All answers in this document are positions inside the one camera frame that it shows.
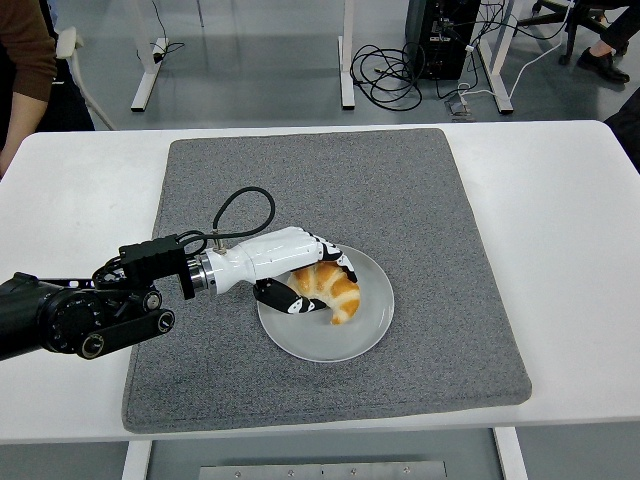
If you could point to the grey floor socket box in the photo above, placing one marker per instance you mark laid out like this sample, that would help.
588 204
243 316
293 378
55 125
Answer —
459 107

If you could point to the person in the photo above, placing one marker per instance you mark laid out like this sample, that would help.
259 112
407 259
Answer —
25 40

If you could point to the dark object at edge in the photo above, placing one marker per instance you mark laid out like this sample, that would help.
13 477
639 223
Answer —
627 130

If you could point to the white table leg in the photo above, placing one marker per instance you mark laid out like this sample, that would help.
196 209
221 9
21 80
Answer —
510 457
136 462

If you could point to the person's forearm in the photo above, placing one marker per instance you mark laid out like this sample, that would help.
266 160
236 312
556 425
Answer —
20 120

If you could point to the black office chair base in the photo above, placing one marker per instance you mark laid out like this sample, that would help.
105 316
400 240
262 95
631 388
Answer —
572 30

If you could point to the straight white desk leg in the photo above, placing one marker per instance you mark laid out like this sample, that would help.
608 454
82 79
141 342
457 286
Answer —
347 60

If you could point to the round grey plate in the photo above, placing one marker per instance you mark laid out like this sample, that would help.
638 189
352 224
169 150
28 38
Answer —
350 340

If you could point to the white desk leg with plug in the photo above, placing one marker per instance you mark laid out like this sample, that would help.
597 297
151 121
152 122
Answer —
145 75

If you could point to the slanted white desk leg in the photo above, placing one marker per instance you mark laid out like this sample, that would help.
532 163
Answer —
500 60

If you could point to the grey metal plate with screws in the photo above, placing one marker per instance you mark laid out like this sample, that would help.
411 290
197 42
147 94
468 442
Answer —
320 471

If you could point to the golden croissant bread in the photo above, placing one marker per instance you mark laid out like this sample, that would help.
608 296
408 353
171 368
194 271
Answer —
340 295

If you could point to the white chair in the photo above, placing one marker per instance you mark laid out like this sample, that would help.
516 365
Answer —
67 42

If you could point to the person's leg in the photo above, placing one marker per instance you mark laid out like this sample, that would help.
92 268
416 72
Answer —
622 27

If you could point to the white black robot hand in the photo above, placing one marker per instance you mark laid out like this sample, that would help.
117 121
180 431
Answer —
265 252

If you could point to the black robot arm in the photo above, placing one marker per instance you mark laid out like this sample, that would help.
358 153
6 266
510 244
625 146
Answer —
60 315

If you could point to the person's black shoe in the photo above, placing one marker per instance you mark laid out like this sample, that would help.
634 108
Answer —
602 65

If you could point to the grey felt mat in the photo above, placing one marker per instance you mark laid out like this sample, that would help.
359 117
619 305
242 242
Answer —
325 175

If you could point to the black computer case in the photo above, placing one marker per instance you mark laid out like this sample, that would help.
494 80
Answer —
440 45

